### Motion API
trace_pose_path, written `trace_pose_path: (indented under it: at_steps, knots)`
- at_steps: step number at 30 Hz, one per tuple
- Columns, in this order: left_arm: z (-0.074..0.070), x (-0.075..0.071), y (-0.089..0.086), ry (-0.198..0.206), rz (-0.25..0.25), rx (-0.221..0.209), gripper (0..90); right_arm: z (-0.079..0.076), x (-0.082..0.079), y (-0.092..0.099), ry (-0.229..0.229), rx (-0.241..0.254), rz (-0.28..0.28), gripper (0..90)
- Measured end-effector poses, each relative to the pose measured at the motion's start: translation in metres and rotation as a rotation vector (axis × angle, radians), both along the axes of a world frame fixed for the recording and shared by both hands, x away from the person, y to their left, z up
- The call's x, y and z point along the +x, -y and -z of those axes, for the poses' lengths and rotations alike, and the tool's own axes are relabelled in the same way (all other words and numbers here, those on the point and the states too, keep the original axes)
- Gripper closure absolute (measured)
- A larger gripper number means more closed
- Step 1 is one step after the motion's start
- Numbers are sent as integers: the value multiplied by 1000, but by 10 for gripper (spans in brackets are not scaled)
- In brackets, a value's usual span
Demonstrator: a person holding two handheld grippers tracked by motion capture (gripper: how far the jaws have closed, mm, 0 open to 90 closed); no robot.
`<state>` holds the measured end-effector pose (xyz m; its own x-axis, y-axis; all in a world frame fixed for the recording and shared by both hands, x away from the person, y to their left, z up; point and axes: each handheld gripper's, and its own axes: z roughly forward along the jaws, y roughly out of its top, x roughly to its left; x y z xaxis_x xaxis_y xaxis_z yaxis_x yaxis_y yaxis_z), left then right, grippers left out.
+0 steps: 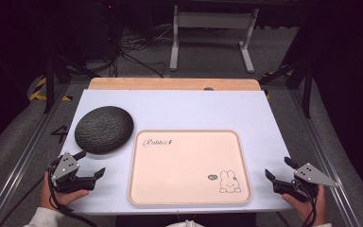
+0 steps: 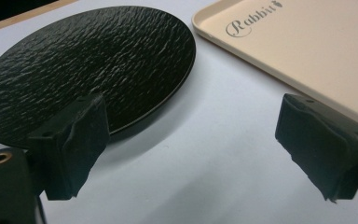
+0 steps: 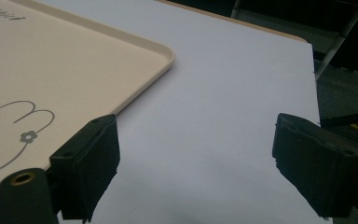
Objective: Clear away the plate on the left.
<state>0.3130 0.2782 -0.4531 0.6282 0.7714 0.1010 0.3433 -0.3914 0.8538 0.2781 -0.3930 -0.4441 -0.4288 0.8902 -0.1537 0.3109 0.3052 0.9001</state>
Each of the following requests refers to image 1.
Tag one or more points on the white table board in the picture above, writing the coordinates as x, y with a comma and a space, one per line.
189, 108

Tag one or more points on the person's white clothing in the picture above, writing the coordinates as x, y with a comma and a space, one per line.
185, 224

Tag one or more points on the yellow black floor tape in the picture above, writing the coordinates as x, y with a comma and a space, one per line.
38, 91

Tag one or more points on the black textured round plate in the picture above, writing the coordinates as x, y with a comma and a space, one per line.
104, 130

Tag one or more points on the black tape floor mark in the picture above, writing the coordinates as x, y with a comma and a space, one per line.
60, 134

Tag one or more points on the dark round table grommet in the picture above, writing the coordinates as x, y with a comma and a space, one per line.
208, 89

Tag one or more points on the wooden table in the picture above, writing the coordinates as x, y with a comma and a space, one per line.
173, 83

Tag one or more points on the aluminium floor rail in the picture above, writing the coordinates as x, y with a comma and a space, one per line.
324, 157
22, 157

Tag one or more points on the black tripod stand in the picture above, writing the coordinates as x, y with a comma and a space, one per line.
307, 85
49, 82

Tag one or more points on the person's left hand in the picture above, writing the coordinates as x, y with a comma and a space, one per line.
63, 198

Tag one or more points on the white metal stand frame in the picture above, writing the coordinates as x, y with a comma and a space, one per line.
214, 19

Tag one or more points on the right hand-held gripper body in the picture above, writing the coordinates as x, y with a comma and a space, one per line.
312, 178

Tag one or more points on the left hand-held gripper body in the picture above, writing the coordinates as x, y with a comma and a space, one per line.
65, 168

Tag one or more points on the pink tray with rabbit print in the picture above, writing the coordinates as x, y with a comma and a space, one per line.
189, 167

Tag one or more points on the person's right hand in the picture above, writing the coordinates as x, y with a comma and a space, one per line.
305, 209

